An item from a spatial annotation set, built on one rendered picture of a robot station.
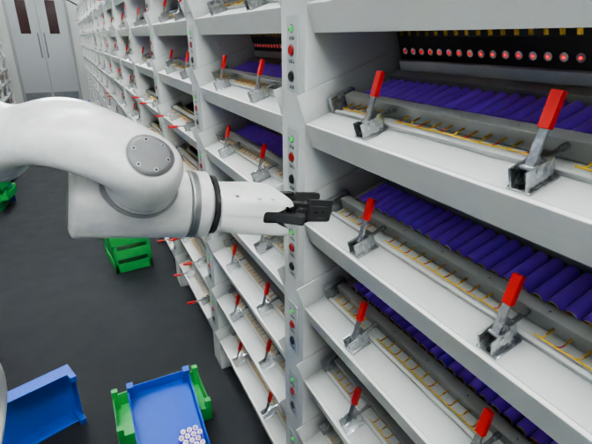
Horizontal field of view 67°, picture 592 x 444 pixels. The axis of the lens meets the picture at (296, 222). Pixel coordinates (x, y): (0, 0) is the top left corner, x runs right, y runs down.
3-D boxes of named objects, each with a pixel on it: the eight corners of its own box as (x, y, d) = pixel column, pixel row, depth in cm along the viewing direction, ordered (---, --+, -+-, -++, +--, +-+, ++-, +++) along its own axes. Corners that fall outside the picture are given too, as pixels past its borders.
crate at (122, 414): (121, 451, 141) (116, 432, 138) (114, 407, 158) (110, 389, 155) (212, 418, 154) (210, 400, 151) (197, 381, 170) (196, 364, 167)
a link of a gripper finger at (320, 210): (285, 219, 62) (327, 220, 65) (296, 228, 59) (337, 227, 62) (289, 197, 61) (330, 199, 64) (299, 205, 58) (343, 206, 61)
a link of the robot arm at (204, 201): (173, 222, 61) (196, 222, 63) (189, 247, 54) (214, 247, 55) (179, 162, 59) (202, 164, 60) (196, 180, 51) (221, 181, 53)
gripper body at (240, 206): (188, 218, 62) (262, 218, 68) (209, 247, 54) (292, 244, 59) (194, 166, 60) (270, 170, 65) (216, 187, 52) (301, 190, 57)
